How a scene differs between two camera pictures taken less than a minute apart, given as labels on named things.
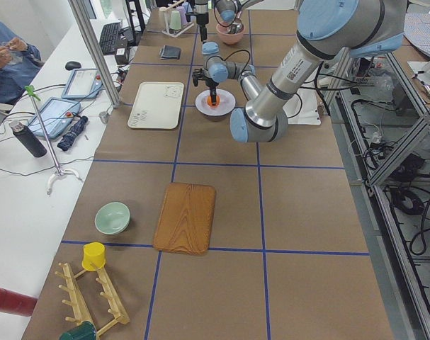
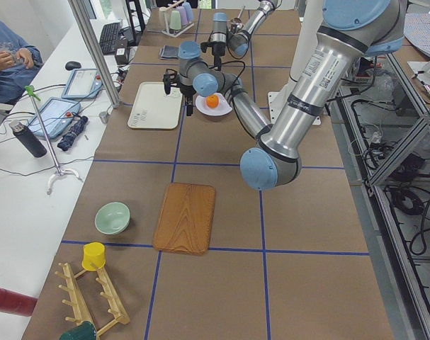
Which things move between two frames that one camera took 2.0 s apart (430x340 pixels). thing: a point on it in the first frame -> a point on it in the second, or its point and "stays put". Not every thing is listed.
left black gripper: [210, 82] -> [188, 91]
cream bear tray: [157, 105] stays put
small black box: [122, 56] stays put
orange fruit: [209, 100] stays put
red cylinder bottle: [8, 301] stays put
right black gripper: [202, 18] -> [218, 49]
